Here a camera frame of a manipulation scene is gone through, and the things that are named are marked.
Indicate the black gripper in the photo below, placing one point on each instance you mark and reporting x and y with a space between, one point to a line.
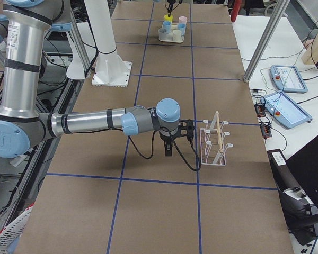
170 6
165 138

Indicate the yellow plastic cup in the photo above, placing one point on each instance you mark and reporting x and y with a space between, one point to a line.
168 17

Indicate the pink plastic cup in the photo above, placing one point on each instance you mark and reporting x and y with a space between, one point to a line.
183 19

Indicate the light blue cup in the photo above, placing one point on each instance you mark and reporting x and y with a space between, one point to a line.
167 25
182 27

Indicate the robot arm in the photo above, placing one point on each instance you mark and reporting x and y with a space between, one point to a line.
21 126

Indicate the grey plastic cup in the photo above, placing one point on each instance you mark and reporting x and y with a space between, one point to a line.
162 34

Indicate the cream plastic cup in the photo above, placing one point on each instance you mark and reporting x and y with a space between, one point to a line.
176 36

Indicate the white serving tray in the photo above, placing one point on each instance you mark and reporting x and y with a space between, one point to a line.
171 32

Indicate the black orange electronics board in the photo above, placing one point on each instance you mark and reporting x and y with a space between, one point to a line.
264 122

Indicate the near teach pendant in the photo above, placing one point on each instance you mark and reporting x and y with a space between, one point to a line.
285 110

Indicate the teach pendant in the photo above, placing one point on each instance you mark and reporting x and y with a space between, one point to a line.
288 79
285 110

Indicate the far teach pendant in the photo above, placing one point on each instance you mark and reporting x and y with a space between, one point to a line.
288 79

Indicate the black laptop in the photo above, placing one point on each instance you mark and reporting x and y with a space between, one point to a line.
297 183

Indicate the white perforated basket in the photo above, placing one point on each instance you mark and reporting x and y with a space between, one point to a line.
10 235

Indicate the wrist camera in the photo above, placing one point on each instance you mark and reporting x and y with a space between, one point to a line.
186 129

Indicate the white wire cup rack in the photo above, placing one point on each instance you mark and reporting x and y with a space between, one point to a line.
212 142

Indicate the white camera stand pillar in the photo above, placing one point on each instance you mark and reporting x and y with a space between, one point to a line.
93 45

